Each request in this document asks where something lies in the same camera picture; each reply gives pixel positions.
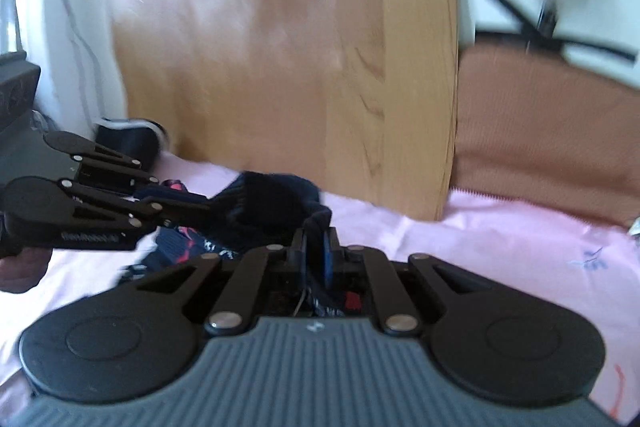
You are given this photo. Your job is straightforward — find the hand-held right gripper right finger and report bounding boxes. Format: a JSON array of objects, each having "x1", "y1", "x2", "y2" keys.
[{"x1": 320, "y1": 229, "x2": 501, "y2": 335}]

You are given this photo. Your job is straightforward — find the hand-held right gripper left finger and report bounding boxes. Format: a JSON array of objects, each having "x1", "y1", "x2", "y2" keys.
[{"x1": 120, "y1": 229, "x2": 313, "y2": 338}]

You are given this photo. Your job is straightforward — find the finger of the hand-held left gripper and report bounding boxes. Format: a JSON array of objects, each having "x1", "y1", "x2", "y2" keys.
[
  {"x1": 42, "y1": 131, "x2": 161, "y2": 195},
  {"x1": 10, "y1": 177, "x2": 211, "y2": 253}
]

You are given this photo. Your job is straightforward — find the navy red striped sweater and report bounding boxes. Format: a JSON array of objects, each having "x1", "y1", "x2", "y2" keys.
[{"x1": 120, "y1": 172, "x2": 361, "y2": 318}]

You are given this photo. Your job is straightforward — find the black shoe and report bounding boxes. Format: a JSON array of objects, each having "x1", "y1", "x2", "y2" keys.
[{"x1": 95, "y1": 117, "x2": 171, "y2": 170}]

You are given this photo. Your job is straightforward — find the pink printed bedsheet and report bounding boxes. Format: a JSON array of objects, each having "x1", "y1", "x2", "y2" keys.
[{"x1": 0, "y1": 152, "x2": 640, "y2": 427}]

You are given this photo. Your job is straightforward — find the wooden board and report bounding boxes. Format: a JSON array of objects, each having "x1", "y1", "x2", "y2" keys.
[{"x1": 107, "y1": 0, "x2": 461, "y2": 223}]

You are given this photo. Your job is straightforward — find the brown headboard cushion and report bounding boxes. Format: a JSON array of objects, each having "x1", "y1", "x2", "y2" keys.
[{"x1": 450, "y1": 42, "x2": 640, "y2": 228}]

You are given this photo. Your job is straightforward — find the black crossed wall strips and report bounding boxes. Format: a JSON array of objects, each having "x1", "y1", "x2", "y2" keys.
[{"x1": 475, "y1": 0, "x2": 638, "y2": 65}]

